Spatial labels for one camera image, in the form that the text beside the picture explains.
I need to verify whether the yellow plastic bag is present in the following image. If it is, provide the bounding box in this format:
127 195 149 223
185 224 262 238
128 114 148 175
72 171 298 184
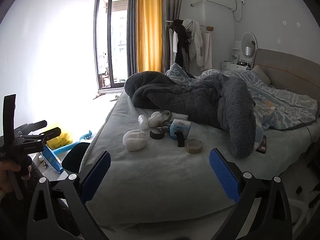
46 122 73 150

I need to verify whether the blue patterned quilt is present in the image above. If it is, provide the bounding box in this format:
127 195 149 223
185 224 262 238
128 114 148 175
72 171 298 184
165 62 318 131

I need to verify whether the black hanging garment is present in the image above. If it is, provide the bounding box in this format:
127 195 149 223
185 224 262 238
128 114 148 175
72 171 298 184
172 19 191 70

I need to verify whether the large white tissue ball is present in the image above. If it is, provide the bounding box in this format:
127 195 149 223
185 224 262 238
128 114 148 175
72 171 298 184
123 129 147 151

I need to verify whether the blue snack bag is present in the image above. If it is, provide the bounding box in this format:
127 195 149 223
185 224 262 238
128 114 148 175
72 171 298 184
40 145 65 175

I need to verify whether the brown tape roll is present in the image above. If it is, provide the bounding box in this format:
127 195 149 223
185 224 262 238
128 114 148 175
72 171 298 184
185 139 203 153

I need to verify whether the dark teal bin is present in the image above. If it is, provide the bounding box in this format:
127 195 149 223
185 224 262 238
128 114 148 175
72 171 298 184
61 142 92 174

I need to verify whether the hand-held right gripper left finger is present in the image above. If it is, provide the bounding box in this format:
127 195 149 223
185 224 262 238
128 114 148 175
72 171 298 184
27 151 112 240

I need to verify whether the black tape roll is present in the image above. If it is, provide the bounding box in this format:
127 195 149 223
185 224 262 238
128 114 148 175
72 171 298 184
149 129 165 140

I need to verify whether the grey fleece blanket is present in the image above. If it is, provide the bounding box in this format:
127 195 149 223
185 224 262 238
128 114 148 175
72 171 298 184
124 71 258 158

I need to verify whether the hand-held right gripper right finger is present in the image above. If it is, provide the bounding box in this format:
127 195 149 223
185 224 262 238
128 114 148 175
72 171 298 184
209 148 293 240

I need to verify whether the small white tissue ball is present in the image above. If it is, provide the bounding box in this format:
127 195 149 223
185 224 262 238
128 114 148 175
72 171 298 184
147 111 165 127

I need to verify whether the clear bubble wrap roll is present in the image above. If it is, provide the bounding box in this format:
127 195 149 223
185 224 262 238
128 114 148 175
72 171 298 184
138 114 150 130

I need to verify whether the person's left hand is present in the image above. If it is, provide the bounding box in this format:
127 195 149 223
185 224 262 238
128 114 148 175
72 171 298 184
0 159 32 198

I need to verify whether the white dresser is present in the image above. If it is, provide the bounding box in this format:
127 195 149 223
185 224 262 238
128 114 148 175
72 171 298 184
221 60 252 72

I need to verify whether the dark framed window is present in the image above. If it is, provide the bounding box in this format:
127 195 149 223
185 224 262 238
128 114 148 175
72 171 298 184
94 0 130 90

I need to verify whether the clothes rack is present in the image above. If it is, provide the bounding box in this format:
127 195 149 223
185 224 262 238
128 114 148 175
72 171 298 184
165 19 214 72

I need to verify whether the bed with light grey sheet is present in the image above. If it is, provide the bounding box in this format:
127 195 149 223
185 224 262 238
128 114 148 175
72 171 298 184
85 87 320 230

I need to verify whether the beige headboard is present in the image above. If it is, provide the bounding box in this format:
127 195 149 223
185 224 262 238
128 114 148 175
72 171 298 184
251 49 320 98

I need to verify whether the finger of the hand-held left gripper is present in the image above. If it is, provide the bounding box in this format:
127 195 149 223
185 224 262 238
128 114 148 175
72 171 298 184
24 120 48 132
37 127 62 143

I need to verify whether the grey strap loop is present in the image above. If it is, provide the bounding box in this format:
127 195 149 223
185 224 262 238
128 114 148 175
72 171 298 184
160 110 173 123

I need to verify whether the white tissue packet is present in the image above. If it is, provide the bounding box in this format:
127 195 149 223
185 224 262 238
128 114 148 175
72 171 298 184
169 119 192 140

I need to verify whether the grey curtain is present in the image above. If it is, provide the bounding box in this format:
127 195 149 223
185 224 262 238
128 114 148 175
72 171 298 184
126 0 140 77
160 0 185 73

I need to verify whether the beige pillow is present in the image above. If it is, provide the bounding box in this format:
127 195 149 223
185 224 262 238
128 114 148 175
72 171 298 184
251 65 272 85

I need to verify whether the silver table lamp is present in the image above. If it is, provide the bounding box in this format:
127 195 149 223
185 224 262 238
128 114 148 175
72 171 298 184
244 46 252 67

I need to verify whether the yellow curtain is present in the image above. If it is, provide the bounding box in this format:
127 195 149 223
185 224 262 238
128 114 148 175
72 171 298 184
136 0 163 73

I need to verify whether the white hanging robe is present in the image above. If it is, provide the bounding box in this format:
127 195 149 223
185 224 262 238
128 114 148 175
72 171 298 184
182 19 204 67

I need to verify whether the black strap piece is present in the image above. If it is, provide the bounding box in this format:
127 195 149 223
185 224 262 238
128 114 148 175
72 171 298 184
175 131 185 147

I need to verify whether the blue long-handled brush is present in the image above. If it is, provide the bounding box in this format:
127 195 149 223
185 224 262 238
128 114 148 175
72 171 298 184
52 130 93 156

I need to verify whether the dark smartphone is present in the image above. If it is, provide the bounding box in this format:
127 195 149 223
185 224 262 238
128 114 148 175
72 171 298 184
255 135 267 154

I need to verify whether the white air conditioner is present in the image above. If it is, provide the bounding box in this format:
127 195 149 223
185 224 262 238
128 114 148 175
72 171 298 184
200 0 237 11

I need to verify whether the round white mirror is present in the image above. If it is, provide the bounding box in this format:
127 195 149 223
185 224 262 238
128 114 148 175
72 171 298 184
241 32 257 58

